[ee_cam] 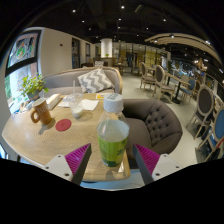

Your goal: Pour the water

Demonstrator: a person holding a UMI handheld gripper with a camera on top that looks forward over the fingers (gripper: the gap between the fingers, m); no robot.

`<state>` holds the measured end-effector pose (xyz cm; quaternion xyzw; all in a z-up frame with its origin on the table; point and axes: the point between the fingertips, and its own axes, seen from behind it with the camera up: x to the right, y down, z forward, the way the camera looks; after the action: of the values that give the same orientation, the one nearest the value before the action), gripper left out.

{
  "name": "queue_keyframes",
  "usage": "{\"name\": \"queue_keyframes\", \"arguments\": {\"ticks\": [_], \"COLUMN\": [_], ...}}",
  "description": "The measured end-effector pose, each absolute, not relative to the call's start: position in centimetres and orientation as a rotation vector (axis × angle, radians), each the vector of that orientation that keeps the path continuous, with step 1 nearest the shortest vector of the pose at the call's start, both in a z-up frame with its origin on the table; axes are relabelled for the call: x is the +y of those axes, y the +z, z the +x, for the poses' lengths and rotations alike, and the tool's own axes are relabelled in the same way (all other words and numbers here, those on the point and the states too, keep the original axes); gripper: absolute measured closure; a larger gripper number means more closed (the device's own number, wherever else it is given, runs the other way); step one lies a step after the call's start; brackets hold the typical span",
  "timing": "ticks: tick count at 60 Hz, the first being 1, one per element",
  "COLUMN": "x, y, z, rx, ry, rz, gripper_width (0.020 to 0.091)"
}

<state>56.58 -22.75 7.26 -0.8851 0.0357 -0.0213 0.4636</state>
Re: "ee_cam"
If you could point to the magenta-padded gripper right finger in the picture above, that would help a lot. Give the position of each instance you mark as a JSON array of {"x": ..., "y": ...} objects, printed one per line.
[{"x": 146, "y": 159}]

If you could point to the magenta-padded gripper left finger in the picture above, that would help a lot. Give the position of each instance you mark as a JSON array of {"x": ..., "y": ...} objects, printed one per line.
[{"x": 77, "y": 159}]

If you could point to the clear green-labelled drink bottle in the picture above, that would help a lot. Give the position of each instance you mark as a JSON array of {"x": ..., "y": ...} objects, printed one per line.
[{"x": 112, "y": 136}]

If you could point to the grey tufted armchair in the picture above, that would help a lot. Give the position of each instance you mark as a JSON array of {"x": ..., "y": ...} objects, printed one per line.
[{"x": 156, "y": 126}]

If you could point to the flat round red coaster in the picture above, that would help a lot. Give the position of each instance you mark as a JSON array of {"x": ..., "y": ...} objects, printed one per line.
[{"x": 63, "y": 125}]

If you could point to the clear plastic cup with straw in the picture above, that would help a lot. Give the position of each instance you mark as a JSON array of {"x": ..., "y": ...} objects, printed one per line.
[{"x": 76, "y": 106}]

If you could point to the white paper napkin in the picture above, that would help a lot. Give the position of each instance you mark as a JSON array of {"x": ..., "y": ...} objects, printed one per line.
[{"x": 90, "y": 104}]

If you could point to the brown ceramic mug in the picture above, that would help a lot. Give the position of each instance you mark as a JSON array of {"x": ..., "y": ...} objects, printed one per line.
[{"x": 42, "y": 111}]

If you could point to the white menu booklet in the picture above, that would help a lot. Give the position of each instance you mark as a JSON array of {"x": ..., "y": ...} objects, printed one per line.
[{"x": 53, "y": 101}]

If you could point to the yellow table card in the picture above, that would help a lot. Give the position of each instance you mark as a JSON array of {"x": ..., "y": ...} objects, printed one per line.
[{"x": 100, "y": 96}]

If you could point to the grey white chevron pillow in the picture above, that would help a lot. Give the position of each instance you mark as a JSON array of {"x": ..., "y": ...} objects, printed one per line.
[{"x": 95, "y": 81}]

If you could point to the grey curved sofa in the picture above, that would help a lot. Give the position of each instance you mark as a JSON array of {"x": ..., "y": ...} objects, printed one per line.
[{"x": 61, "y": 80}]

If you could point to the group of dining chairs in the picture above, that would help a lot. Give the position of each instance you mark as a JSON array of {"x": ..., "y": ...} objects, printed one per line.
[{"x": 203, "y": 100}]

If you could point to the green potted plant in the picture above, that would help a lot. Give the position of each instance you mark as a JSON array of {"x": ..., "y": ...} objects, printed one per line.
[{"x": 32, "y": 86}]

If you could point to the dark-framed decorated window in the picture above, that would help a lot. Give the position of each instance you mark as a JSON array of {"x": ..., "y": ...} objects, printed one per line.
[{"x": 23, "y": 50}]

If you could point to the group of ceiling lights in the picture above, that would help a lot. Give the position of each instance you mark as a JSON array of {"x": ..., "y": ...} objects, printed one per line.
[{"x": 122, "y": 6}]

